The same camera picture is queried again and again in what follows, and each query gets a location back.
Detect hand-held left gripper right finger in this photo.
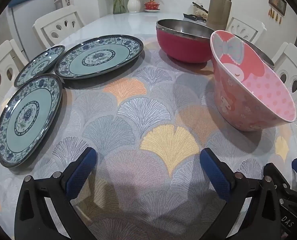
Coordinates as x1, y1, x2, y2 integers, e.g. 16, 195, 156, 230
199, 147, 281, 240

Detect pink cartoon bowl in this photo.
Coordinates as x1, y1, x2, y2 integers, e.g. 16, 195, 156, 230
210, 30, 296, 132

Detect black tongs on table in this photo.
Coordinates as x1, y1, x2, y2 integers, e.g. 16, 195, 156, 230
183, 13, 208, 22

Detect fan pattern tablecloth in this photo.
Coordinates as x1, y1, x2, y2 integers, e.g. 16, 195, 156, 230
0, 34, 297, 240

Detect white ribbed vase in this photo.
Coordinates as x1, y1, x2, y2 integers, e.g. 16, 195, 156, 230
127, 0, 141, 13

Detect hanging yellow ornaments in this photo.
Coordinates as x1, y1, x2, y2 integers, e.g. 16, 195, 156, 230
270, 7, 282, 22

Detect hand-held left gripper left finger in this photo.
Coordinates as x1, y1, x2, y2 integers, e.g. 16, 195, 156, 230
14, 147, 98, 240

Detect framed wall picture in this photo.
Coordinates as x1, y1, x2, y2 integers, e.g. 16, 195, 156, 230
268, 0, 287, 15

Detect cream figurine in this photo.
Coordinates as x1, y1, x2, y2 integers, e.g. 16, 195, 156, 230
193, 0, 204, 16

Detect red lidded teacup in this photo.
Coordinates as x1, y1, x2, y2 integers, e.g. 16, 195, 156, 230
144, 0, 161, 12

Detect white refrigerator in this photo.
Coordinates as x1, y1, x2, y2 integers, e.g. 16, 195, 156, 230
0, 0, 64, 60

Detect medium blue floral plate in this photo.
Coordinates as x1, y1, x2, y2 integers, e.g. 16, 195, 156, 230
0, 74, 63, 168

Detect white dining chair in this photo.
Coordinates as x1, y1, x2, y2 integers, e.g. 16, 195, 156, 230
272, 42, 297, 153
33, 5, 85, 47
0, 39, 29, 125
225, 17, 266, 44

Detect large blue floral plate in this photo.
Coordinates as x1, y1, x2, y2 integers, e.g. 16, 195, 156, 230
54, 35, 144, 80

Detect small blue floral plate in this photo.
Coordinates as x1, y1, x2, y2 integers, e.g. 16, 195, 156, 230
14, 45, 66, 88

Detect red steel bowl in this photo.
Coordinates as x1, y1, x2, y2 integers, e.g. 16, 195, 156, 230
156, 19, 215, 64

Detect green glass vase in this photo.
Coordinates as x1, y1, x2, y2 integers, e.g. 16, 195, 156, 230
113, 0, 127, 14

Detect blue steel bowl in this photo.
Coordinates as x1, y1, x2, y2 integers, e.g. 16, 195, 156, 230
235, 35, 275, 69

